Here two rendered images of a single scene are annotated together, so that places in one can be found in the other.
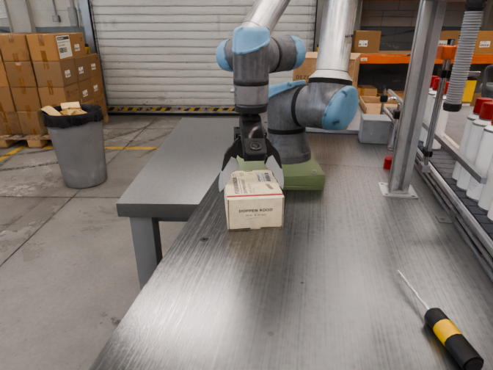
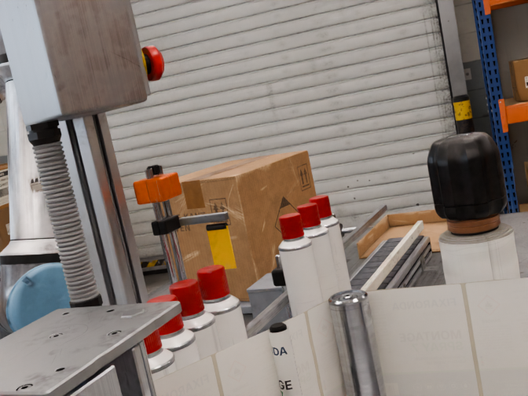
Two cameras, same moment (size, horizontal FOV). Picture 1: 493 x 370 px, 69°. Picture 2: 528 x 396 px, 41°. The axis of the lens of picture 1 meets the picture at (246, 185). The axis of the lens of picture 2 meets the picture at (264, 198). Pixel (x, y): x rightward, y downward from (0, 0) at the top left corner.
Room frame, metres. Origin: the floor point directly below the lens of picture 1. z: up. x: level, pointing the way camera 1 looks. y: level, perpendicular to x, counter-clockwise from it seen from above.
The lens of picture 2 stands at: (0.09, -0.83, 1.27)
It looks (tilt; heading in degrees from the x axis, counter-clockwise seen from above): 8 degrees down; 15
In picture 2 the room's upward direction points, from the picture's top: 12 degrees counter-clockwise
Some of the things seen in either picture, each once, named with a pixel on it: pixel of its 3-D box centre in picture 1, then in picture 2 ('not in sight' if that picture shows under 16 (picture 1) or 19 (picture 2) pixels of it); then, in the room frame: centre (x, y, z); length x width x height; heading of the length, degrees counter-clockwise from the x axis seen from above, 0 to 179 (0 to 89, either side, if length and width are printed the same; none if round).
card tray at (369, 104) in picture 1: (388, 106); (422, 230); (1.88, -0.74, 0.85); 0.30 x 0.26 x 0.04; 170
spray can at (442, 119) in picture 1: (438, 116); (302, 280); (1.09, -0.59, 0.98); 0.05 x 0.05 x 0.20
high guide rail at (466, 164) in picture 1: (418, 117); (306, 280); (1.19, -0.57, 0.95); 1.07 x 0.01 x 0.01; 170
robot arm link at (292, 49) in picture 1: (274, 53); not in sight; (0.87, -0.06, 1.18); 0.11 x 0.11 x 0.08; 47
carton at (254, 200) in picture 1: (251, 197); not in sight; (0.76, -0.01, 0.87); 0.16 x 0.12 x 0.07; 6
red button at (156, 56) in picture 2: not in sight; (148, 64); (0.82, -0.54, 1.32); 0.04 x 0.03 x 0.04; 45
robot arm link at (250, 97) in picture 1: (249, 95); not in sight; (0.78, -0.01, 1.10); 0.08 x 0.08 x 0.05
